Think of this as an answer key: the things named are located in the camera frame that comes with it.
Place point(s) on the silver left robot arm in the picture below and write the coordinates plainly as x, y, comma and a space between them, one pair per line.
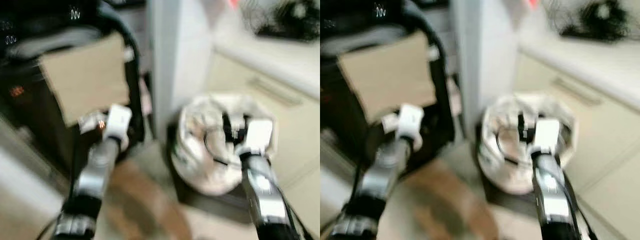
95, 172
380, 175

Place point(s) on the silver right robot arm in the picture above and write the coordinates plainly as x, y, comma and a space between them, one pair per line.
552, 195
265, 195

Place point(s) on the brown cardboard sheet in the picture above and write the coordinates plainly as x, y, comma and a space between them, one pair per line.
385, 72
85, 75

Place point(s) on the beige base cabinet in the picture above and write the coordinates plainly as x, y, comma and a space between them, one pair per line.
295, 130
607, 145

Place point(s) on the white countertop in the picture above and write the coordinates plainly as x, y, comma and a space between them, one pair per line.
595, 62
280, 57

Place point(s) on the brown floor mat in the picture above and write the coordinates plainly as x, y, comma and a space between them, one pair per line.
450, 200
145, 200

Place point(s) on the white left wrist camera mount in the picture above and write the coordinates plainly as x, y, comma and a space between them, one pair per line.
118, 122
410, 121

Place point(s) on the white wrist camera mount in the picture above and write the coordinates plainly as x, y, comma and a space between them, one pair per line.
410, 121
546, 134
258, 135
118, 122

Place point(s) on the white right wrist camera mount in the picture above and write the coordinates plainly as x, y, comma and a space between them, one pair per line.
258, 135
546, 134

